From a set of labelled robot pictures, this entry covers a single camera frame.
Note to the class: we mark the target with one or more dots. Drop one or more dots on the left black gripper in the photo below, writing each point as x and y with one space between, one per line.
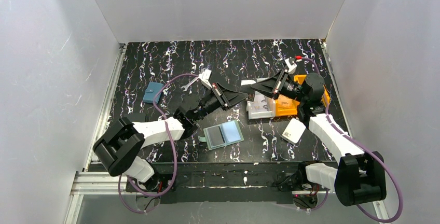
220 94

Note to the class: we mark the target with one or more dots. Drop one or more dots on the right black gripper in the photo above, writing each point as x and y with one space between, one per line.
280 83

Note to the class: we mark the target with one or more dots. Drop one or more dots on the green card holder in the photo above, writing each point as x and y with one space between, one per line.
231 133

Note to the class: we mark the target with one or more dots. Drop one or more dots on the dark grey credit card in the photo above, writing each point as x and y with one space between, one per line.
215 136

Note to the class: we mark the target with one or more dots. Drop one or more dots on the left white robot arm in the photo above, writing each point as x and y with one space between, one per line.
118 147

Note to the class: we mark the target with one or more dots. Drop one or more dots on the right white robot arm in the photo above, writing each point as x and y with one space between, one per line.
359 177

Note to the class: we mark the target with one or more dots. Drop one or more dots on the blue card wallet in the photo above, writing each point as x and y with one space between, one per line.
153 92

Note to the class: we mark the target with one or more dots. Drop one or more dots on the white plastic bin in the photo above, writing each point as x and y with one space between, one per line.
258 106

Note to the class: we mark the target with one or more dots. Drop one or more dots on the orange plastic bin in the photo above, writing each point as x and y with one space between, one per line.
285 106
312 89

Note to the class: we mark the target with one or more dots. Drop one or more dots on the silver wrench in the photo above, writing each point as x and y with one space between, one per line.
185 87

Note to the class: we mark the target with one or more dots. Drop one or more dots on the white square box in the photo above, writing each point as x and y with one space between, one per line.
293 131

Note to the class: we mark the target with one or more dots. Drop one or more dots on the black flat notebook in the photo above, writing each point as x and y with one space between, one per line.
137 117

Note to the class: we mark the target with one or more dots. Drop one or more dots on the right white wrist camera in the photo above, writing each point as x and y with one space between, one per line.
290 65

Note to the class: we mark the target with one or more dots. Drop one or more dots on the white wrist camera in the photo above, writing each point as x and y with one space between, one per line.
290 65
204 77

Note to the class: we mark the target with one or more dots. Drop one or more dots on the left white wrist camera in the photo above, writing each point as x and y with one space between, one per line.
204 77

